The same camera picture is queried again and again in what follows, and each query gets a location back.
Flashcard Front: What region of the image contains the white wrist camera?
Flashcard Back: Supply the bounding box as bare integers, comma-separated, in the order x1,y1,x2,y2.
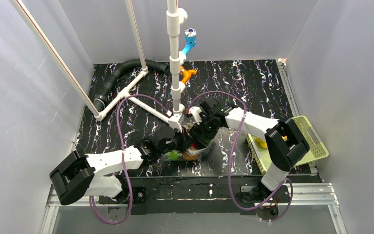
188,106,202,124
168,113,185,132

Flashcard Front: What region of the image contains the pale green perforated basket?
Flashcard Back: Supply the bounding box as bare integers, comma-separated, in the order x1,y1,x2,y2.
246,116,330,176

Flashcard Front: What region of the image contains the blue faucet fixture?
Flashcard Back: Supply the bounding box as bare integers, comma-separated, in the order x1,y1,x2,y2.
181,28,197,57

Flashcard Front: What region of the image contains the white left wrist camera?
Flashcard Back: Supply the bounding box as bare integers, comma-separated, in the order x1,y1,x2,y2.
168,113,185,132

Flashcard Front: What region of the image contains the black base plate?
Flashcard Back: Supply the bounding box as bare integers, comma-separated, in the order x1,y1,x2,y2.
98,175,291,215

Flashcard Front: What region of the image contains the clear polka dot zip bag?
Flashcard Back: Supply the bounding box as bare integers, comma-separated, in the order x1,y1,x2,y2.
158,127,213,161

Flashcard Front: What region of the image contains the fake orange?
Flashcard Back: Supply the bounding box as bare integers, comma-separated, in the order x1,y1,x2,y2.
182,152,202,161

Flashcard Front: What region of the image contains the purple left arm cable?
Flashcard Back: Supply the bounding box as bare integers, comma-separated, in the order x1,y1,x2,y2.
89,94,171,226

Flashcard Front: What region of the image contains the yellow fake banana bunch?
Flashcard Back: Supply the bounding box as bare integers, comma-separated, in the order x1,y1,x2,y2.
256,136,287,149

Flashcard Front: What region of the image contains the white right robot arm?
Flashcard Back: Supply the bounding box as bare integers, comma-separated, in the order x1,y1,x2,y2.
187,97,310,192

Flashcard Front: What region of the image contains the white pvc pipe frame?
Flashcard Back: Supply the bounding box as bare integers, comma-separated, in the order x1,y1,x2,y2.
11,0,187,124

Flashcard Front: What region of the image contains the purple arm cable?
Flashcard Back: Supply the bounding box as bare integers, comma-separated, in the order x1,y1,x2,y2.
187,90,294,223
89,94,171,226

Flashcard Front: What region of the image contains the black corrugated hose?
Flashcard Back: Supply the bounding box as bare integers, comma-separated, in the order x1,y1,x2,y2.
93,59,170,112

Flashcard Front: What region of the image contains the orange pipe fitting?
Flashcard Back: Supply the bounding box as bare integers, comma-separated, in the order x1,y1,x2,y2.
180,66,197,84

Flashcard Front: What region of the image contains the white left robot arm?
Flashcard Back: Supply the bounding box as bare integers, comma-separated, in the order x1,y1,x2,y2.
49,126,194,205

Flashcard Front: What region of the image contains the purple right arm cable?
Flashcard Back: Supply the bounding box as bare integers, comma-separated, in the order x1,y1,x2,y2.
187,90,294,223

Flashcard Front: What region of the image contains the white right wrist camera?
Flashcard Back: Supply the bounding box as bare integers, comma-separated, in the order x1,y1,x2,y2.
188,106,202,124

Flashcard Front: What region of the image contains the fake green apple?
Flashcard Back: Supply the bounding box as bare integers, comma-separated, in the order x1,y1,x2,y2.
164,150,183,161

